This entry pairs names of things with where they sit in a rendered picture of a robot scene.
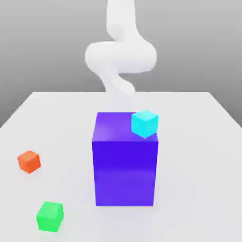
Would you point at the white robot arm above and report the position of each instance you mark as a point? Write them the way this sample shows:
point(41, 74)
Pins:
point(121, 54)

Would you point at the small cyan cube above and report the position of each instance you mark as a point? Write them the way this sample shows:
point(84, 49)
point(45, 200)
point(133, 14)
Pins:
point(144, 123)

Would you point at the small orange cube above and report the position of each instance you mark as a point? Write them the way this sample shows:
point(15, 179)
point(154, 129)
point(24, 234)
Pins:
point(29, 162)

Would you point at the small green cube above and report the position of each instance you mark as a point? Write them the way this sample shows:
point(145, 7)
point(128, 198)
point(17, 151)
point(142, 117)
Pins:
point(50, 216)

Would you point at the large purple box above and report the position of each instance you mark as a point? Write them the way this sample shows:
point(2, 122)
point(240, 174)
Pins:
point(124, 170)

